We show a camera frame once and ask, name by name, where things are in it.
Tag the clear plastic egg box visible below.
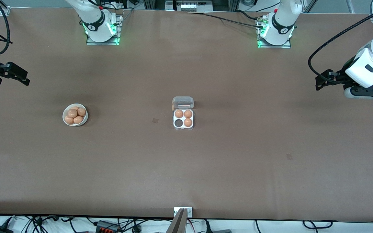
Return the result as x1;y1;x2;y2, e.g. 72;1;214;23
172;96;195;131

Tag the white terminal control box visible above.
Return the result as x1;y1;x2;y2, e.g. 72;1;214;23
165;0;213;12

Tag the white round bowl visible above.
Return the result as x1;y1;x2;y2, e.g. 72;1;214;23
62;103;88;127

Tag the black orange power adapter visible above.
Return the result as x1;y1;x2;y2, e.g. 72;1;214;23
96;220;122;233

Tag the silver metal clamp plate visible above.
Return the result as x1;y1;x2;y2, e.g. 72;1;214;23
174;206;193;217

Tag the grey aluminium pole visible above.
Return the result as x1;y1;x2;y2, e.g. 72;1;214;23
169;208;188;233

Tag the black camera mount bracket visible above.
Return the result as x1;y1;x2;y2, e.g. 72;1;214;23
344;76;373;97

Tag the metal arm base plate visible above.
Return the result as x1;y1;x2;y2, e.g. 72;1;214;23
86;15;121;46
257;15;292;49

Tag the thin black table cable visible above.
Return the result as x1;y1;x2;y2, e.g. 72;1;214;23
186;10;266;29

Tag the looped black floor cable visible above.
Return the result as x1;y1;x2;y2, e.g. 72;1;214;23
303;220;333;229

